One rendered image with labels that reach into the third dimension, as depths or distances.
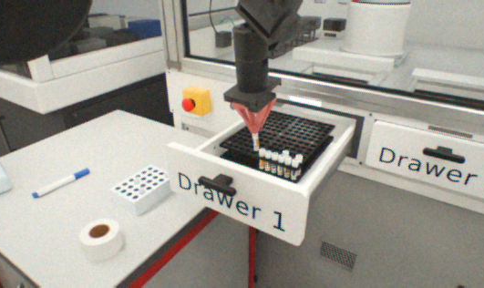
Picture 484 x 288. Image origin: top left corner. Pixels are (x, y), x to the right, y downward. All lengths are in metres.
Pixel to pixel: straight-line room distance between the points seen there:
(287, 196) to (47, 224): 0.51
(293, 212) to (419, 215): 0.44
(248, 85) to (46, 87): 0.81
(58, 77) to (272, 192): 0.91
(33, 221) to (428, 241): 0.91
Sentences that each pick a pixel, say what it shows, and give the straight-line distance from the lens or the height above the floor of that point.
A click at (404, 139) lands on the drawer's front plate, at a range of 0.77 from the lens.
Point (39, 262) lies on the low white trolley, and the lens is 0.72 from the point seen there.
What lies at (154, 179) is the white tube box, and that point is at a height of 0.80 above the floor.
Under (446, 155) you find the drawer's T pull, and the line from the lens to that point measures 0.74.
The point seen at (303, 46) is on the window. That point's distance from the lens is 0.81.
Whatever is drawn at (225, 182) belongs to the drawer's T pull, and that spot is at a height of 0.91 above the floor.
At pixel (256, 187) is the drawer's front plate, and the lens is 0.54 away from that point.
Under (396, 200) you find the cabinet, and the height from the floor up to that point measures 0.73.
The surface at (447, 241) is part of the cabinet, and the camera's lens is 0.93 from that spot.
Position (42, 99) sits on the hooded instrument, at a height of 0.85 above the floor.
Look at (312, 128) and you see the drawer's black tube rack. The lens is 0.77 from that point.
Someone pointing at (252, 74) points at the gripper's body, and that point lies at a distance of 0.55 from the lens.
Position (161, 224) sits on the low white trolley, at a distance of 0.71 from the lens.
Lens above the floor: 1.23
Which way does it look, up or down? 29 degrees down
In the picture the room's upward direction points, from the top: straight up
